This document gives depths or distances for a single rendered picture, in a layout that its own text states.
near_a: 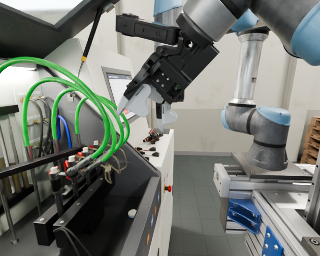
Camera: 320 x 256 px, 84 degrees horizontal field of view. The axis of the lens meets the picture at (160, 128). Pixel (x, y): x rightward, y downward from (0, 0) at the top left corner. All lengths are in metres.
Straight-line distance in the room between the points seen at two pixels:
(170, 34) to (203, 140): 3.20
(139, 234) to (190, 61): 0.48
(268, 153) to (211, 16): 0.63
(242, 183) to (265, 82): 2.92
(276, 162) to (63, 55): 0.99
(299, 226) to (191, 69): 0.59
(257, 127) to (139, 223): 0.56
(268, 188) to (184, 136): 2.65
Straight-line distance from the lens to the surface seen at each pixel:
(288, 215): 0.77
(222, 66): 3.36
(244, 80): 0.86
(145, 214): 0.65
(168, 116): 0.52
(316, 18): 0.26
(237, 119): 0.84
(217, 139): 3.51
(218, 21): 0.29
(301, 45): 0.27
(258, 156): 0.83
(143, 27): 0.33
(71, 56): 0.93
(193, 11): 0.29
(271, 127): 0.79
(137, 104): 0.34
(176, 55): 0.32
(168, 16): 0.52
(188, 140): 3.43
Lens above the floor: 1.37
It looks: 15 degrees down
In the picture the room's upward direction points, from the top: straight up
